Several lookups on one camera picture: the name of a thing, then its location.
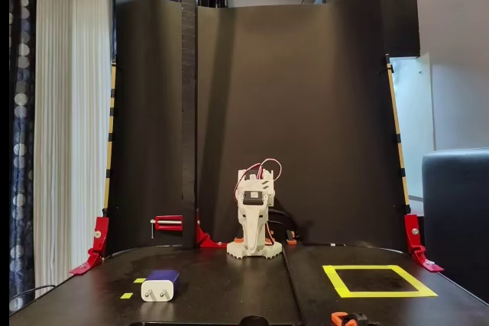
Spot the thin black cable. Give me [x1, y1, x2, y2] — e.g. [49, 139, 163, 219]
[9, 283, 57, 306]

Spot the red white servo wire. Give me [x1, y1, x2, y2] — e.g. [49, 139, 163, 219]
[244, 157, 283, 189]

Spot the black vertical camera pole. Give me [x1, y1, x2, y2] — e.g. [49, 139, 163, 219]
[180, 0, 199, 251]

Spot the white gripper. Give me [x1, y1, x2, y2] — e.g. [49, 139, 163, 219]
[237, 187, 270, 257]

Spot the black curved backdrop sheet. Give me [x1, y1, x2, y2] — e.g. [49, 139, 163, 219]
[105, 0, 421, 259]

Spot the yellow tape square outline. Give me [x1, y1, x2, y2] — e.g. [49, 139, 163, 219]
[322, 264, 439, 299]

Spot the red side bracket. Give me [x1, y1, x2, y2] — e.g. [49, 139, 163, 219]
[403, 214, 445, 274]
[69, 216, 110, 276]

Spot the white pleated curtain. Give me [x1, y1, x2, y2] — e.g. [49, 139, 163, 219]
[33, 0, 115, 299]

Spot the red screw clamp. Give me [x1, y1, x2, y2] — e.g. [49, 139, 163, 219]
[149, 215, 185, 240]

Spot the dark blue armchair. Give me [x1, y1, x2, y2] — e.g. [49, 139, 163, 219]
[421, 147, 489, 306]

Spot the red pole foot bracket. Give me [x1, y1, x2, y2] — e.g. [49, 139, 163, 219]
[195, 209, 228, 250]

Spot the blue white charger block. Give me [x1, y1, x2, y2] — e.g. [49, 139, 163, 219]
[140, 269, 180, 303]

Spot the thick black cable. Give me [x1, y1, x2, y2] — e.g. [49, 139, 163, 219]
[269, 207, 301, 243]

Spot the yellow black striped stick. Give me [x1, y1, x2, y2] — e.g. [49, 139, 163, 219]
[102, 63, 118, 217]
[384, 53, 412, 215]

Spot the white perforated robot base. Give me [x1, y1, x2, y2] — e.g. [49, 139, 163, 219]
[226, 240, 284, 263]

